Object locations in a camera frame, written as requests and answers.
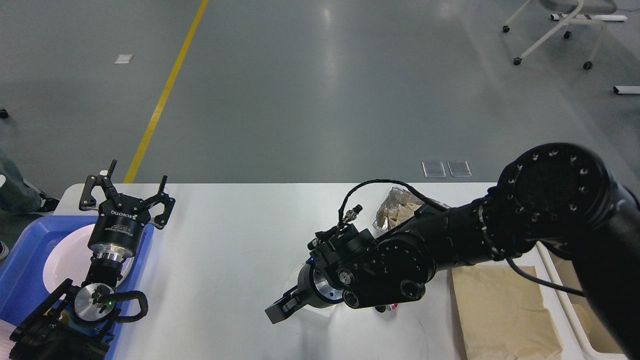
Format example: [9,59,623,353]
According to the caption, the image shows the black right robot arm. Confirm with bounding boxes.
[265,142,640,360]

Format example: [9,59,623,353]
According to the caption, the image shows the white furniture leg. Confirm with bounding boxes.
[613,85,640,95]

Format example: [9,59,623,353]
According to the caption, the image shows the pink object tray corner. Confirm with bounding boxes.
[0,319,16,360]

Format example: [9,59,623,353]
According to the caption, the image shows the floor outlet cover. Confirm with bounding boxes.
[422,161,447,179]
[446,161,473,178]

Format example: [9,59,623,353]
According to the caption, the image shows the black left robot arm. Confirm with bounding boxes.
[7,160,176,360]

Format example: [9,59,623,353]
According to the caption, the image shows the floor outlet cover right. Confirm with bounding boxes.
[446,161,473,178]

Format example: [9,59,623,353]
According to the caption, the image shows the red foil wrapper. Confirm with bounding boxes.
[374,303,398,313]

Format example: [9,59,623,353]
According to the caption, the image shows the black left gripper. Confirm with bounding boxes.
[78,160,176,262]

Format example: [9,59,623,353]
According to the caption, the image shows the brown paper bag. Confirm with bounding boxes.
[451,265,563,360]

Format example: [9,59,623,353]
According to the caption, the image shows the light green plate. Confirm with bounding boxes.
[116,257,136,288]

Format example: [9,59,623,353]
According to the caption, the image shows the blue plastic tray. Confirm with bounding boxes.
[1,216,153,346]

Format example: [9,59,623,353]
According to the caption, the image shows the person's jeans leg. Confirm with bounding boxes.
[0,151,42,215]

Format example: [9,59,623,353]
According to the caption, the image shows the floor outlet cover left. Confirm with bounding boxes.
[422,161,447,179]

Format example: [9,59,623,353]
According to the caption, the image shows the beige plastic bin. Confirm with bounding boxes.
[514,185,640,356]

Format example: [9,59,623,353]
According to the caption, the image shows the crumpled aluminium foil tray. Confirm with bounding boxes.
[372,187,425,234]

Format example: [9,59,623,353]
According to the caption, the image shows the white paper cup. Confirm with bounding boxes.
[302,304,336,318]

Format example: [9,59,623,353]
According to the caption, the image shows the white office chair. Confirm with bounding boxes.
[512,0,618,71]

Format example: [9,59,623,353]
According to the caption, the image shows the crumpled paper in foil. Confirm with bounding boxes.
[372,202,421,231]

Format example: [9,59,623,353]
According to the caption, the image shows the black white sneaker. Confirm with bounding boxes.
[29,197,60,216]

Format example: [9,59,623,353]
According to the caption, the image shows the pink plate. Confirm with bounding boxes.
[42,223,135,296]

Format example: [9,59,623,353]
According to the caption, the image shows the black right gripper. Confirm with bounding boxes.
[264,263,345,325]

